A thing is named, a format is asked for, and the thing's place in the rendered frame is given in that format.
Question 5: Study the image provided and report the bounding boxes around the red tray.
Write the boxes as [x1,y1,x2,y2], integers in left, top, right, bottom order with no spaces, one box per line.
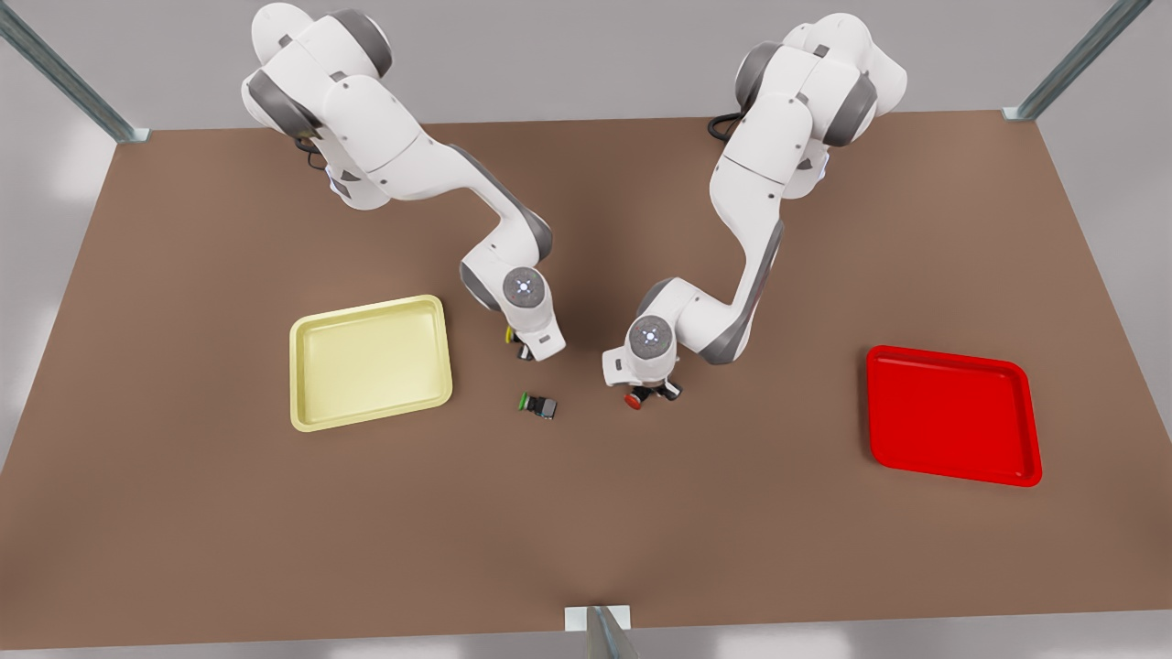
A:
[866,345,1043,488]

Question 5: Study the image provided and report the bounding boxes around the silver frame post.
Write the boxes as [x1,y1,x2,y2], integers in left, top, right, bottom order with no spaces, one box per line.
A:
[1003,0,1153,122]
[565,605,639,659]
[0,0,150,144]

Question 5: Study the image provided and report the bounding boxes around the pale yellow tray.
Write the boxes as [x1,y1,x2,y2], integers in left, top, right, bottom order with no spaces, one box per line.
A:
[289,295,454,432]

